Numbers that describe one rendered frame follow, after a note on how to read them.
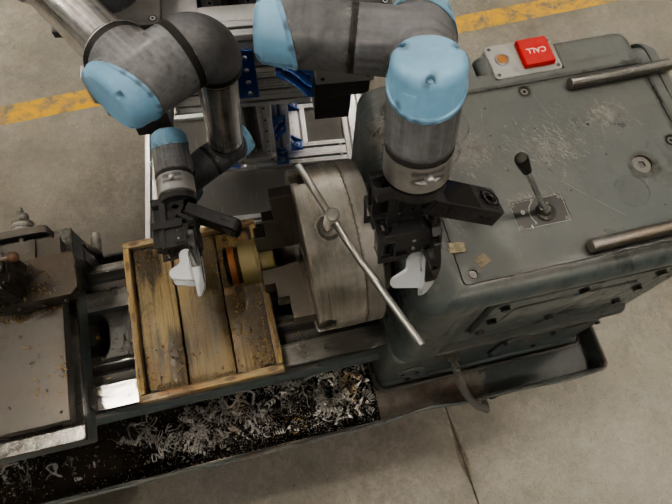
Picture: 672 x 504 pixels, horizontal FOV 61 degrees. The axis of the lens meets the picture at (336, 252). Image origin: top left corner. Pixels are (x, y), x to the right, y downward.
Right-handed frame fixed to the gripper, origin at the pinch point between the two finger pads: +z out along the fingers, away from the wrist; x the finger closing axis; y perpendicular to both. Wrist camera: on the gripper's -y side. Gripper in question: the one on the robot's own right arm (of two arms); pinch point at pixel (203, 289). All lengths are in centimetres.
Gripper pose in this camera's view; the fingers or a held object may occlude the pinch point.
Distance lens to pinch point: 109.9
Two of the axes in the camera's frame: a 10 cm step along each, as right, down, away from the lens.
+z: 2.3, 9.0, -3.6
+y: -9.7, 2.0, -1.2
